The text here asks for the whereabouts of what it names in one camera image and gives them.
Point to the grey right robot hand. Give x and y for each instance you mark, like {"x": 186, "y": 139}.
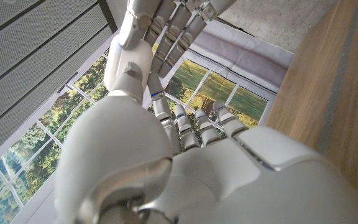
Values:
{"x": 169, "y": 34}

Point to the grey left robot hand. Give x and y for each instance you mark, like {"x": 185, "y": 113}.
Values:
{"x": 228, "y": 180}

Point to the printed window backdrop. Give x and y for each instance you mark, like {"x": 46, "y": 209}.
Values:
{"x": 228, "y": 62}

